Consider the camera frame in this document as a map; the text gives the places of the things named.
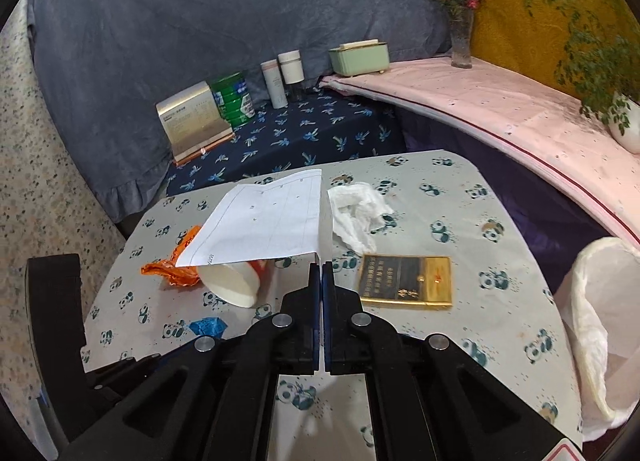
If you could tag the panda print tablecloth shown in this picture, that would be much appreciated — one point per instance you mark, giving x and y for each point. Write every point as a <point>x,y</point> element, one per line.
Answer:
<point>450,251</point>

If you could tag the white and gold box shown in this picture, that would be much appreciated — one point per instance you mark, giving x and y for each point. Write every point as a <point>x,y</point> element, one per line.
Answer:
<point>192,121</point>

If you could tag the blue-grey cloth backdrop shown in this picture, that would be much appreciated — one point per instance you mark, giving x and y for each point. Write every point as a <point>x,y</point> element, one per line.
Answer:
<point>175,16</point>

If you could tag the mint green tissue box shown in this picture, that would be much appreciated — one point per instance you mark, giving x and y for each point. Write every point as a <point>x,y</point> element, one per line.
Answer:
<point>360,60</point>

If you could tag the white crumpled tissue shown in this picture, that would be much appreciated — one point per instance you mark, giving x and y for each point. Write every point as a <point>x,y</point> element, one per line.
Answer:
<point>357,216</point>

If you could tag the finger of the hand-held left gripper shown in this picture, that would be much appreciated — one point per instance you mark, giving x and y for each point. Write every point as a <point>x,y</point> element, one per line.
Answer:
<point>52,301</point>

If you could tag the dark purple cloth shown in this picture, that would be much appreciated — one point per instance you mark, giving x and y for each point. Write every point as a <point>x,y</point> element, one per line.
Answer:
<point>525,191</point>

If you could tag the blue crumpled wrapper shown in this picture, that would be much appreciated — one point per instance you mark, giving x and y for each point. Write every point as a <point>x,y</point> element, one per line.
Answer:
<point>207,327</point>

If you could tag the navy leaf print cloth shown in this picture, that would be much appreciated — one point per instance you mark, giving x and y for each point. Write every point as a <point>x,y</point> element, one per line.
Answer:
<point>300,141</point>

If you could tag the clear glass vase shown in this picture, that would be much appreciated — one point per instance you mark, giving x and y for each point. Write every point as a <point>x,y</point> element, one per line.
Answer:
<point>461,41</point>

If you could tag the white plant pot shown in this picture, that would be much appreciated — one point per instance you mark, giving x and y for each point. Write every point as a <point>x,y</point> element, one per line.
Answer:
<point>627,126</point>

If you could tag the pink shelf cloth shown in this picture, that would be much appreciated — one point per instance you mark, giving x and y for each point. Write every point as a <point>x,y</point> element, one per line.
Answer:
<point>500,101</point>

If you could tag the white paper sheet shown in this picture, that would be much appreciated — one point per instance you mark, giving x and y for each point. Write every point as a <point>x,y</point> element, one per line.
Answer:
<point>265,216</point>

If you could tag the yellow cloth backdrop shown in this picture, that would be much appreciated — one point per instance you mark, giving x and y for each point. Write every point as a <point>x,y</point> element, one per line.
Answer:
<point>505,1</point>

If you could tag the tall white bottle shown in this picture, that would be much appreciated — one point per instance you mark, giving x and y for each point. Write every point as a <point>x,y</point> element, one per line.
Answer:
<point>274,86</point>

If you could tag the black and gold cigarette box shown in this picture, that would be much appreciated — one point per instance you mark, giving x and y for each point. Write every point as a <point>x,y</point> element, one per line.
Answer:
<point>405,281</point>

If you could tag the white capped dark jar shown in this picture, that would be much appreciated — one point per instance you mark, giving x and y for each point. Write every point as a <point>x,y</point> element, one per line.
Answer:
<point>291,66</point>

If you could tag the small orange wrapper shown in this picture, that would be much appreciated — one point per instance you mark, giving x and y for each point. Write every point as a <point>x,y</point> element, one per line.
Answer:
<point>170,273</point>

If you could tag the green leafy plant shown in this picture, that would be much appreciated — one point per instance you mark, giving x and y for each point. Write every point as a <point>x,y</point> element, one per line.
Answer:
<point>590,56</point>

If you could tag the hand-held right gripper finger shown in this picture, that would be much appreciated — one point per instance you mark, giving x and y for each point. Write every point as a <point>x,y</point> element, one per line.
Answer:
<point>315,301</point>
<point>326,301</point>

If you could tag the white-lined waste bin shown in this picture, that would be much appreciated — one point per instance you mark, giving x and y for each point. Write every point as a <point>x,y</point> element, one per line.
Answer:
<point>595,301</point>

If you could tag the red paper cup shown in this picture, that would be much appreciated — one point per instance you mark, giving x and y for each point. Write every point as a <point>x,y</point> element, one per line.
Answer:
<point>235,286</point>

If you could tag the green tin can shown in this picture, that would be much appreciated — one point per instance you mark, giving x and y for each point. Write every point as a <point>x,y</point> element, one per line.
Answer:
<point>232,101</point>

